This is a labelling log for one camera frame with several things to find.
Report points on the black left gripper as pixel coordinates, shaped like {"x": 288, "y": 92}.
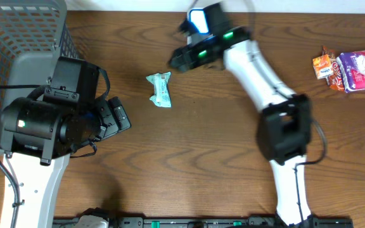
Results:
{"x": 119, "y": 114}

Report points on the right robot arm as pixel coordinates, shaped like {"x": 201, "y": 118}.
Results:
{"x": 284, "y": 127}

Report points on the red purple rice packet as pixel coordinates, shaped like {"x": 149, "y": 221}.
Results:
{"x": 352, "y": 69}

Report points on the small orange box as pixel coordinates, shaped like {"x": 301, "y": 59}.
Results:
{"x": 322, "y": 66}

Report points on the orange chocolate bar wrapper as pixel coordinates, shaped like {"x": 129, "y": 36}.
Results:
{"x": 334, "y": 81}

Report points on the grey plastic mesh basket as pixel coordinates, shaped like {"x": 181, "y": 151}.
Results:
{"x": 33, "y": 34}

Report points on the teal snack packet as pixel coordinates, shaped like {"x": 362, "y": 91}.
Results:
{"x": 161, "y": 96}

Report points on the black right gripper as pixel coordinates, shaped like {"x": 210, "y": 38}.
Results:
{"x": 189, "y": 63}

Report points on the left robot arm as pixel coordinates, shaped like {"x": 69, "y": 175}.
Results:
{"x": 40, "y": 137}

